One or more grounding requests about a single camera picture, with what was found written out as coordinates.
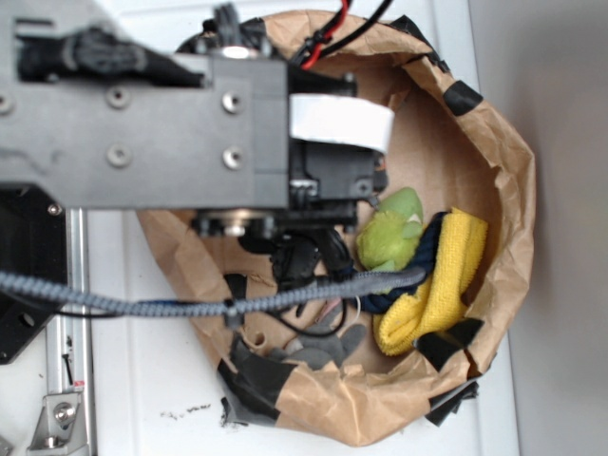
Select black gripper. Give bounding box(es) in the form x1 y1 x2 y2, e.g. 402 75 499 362
192 70 388 290

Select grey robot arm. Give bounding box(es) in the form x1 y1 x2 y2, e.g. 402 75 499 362
1 1 393 278

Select white paper label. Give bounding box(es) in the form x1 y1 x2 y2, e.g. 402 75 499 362
289 94 394 155

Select green plush toy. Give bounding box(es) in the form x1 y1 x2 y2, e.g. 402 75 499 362
356 187 424 272

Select grey plush bunny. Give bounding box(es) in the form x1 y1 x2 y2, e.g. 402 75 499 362
268 306 367 371

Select yellow microfibre cloth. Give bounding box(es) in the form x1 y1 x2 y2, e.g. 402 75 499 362
372 208 488 356

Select brown paper bag tray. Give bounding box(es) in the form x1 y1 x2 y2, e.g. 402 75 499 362
135 9 538 448

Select dark blue rope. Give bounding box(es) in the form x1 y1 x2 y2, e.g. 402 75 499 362
363 211 450 315

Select red and black wires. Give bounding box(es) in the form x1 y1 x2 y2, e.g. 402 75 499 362
290 0 395 70

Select grey braided cable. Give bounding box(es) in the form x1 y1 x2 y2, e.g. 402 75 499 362
0 265 427 329

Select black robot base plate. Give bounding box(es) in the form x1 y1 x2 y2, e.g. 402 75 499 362
1 188 67 365

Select aluminium extrusion rail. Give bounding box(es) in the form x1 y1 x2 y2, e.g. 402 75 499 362
47 209 98 455

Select metal corner bracket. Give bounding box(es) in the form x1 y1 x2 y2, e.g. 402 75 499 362
27 392 87 455

